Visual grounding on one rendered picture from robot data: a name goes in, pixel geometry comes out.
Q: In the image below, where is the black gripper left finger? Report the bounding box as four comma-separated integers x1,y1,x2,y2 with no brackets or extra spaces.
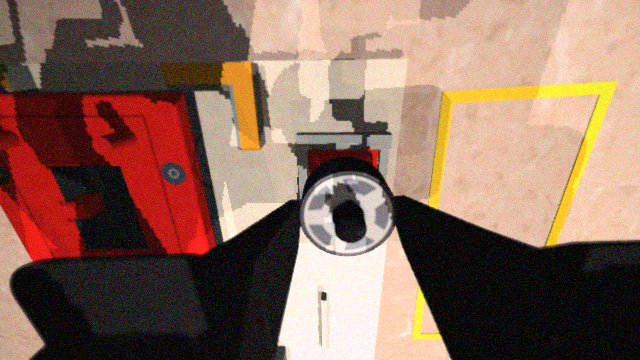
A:
9,199,301,360

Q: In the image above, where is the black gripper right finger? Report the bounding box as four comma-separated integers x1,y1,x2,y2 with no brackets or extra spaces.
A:
395,195,640,360

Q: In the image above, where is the black tyre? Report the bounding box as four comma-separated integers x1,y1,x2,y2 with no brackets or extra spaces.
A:
299,157,398,257

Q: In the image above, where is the yellow rectangular outline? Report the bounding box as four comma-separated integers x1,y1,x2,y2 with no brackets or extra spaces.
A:
411,81,618,340

